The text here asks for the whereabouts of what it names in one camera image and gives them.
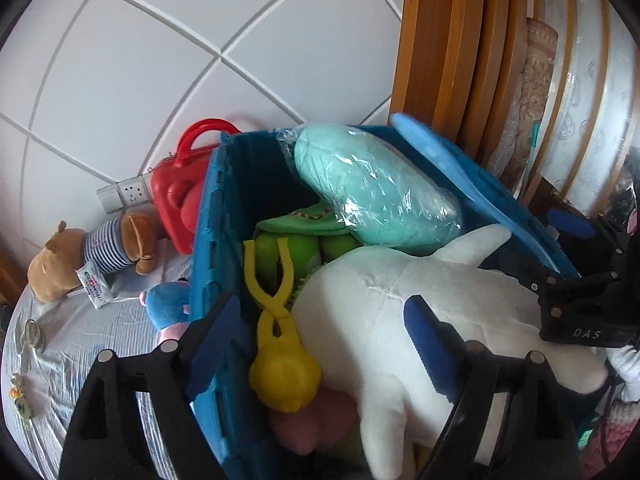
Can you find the light blue plastic toy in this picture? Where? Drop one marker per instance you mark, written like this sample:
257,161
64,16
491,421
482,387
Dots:
430,145

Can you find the blue and pink plush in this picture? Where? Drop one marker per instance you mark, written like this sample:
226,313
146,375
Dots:
165,305

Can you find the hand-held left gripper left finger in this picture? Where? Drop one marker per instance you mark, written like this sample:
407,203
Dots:
215,345

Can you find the brown plush in striped shirt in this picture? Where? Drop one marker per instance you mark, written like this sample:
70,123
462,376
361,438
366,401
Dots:
50,270

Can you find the white plush animal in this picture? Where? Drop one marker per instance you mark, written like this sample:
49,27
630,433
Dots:
370,320

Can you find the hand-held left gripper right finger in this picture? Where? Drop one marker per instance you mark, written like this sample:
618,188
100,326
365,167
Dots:
430,345

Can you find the small green toy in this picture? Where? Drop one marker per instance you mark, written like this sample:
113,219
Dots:
21,397

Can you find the blue plastic crate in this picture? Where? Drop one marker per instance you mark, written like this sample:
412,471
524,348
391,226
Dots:
225,240

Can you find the rolled patterned carpet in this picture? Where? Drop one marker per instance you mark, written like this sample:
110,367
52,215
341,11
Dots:
530,90

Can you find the yellow plastic clamp toy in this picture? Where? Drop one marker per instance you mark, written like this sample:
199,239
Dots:
282,375

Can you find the wooden frosted glass screen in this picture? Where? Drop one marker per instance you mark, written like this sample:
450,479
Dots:
585,85

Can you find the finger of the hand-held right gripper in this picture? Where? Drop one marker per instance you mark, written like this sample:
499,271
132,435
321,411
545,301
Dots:
570,222
540,277

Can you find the teal plush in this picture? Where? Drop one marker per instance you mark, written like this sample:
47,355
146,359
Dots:
360,180

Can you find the white wall socket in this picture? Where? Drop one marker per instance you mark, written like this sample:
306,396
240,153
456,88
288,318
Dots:
132,191
148,182

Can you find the red toy suitcase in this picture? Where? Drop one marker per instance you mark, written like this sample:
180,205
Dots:
170,195

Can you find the white wall switch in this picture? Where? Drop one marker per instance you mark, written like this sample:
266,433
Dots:
109,197

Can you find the wooden wall frame pillar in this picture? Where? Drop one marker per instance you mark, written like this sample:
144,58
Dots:
450,50

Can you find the green plush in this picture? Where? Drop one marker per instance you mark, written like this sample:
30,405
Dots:
295,222

